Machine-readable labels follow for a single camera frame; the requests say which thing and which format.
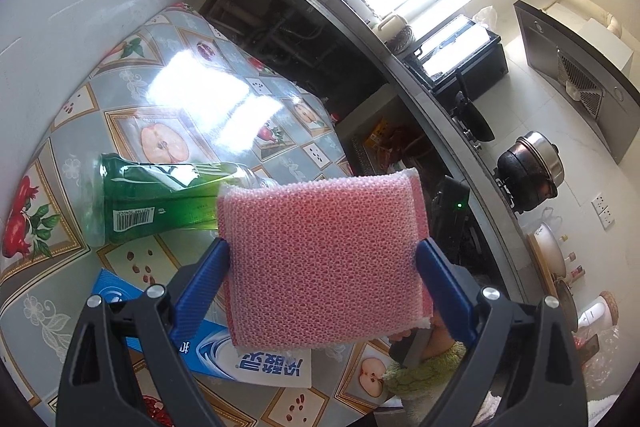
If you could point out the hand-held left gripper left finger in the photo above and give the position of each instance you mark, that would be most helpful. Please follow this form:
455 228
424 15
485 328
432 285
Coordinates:
200 292

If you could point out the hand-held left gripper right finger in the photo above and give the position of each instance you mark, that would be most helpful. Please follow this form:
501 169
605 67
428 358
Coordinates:
445 292

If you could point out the blue toothpaste box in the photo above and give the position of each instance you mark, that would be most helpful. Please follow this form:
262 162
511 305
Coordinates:
260 364

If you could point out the pink mesh sponge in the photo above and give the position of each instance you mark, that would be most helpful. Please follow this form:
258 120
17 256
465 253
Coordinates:
320 257

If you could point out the person's right forearm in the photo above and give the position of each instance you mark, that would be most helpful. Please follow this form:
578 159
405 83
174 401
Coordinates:
425 372

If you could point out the person's right hand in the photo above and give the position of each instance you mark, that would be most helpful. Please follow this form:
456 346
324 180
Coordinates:
400 337

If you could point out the black pot with steel lid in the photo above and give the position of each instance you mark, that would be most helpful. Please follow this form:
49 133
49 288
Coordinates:
530 172

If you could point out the black wok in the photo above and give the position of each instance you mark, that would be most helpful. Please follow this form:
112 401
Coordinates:
475 119

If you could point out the white cooking pot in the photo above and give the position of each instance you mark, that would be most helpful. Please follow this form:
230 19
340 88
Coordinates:
547 242

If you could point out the green plastic bottle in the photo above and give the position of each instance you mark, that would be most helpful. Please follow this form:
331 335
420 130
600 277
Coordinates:
150 202

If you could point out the orange snack packets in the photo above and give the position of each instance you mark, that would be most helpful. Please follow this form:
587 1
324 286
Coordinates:
385 137

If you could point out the grey concrete counter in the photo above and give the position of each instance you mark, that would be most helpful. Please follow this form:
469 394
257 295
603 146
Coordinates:
400 77

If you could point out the black countertop appliance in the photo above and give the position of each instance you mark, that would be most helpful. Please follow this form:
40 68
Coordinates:
480 67

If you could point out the dark round jar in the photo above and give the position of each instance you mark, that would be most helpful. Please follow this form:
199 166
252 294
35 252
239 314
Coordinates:
404 39

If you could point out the grey range hood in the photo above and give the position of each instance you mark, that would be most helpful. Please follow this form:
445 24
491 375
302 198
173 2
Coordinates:
550 52

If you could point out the white wall socket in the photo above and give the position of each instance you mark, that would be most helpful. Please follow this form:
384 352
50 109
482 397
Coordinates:
604 211

